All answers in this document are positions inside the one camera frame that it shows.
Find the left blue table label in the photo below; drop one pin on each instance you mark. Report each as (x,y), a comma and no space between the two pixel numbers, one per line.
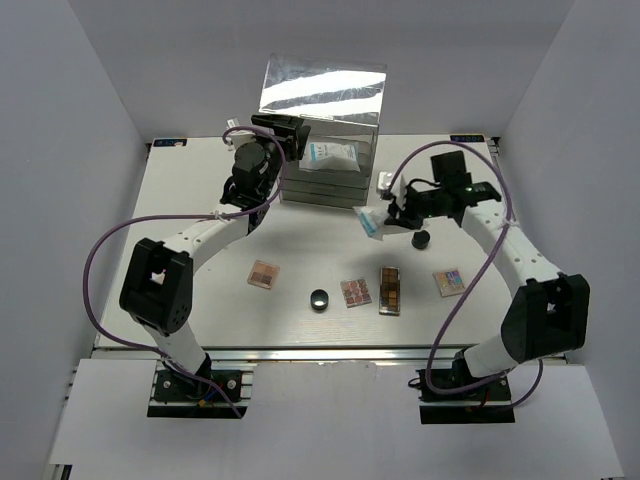
(169,143)

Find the aluminium table rail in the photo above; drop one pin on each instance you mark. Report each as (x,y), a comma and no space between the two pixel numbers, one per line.
(411,353)

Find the nine-pan pink eyeshadow palette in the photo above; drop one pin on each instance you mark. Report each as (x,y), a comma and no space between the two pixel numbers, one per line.
(355,292)

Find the black jar near right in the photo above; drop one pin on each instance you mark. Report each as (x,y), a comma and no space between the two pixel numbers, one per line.
(421,240)

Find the colourful pastel eyeshadow palette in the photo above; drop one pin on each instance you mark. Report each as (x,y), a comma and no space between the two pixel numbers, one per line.
(449,283)

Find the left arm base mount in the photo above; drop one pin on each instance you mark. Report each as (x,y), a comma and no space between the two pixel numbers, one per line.
(176,396)

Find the pink blush compact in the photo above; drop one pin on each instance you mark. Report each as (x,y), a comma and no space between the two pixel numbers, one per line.
(158,278)

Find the right blue table label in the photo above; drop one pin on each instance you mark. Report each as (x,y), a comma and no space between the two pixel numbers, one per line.
(467,138)

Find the four-pan brown eyeshadow palette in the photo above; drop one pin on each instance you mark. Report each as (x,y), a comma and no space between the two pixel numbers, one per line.
(263,275)

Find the clear acrylic drawer organizer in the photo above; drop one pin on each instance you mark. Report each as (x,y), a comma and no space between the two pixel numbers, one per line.
(341,100)

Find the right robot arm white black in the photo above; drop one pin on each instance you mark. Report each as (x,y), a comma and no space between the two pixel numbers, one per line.
(549,309)

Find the blue table label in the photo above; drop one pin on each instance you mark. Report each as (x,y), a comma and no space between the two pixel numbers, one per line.
(467,138)
(169,143)

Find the black jar centre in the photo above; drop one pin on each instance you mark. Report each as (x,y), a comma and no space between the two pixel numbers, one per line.
(319,300)

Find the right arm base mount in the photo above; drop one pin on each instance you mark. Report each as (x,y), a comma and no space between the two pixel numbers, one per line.
(490,404)

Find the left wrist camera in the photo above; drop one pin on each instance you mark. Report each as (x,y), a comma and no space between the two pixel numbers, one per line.
(233,137)

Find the black jar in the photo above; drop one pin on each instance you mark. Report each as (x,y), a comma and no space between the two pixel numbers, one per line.
(421,240)
(319,300)

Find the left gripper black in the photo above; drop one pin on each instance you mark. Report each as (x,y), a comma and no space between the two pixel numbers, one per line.
(288,132)

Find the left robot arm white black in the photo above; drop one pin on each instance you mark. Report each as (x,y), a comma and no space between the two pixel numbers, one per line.
(163,310)

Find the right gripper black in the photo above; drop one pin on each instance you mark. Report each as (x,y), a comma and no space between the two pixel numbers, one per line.
(399,213)

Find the cotton pad pack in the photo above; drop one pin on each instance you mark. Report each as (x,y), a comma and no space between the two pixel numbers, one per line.
(373,221)
(330,156)

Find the long brown eyeshadow palette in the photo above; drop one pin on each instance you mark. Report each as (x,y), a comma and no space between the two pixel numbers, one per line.
(389,291)

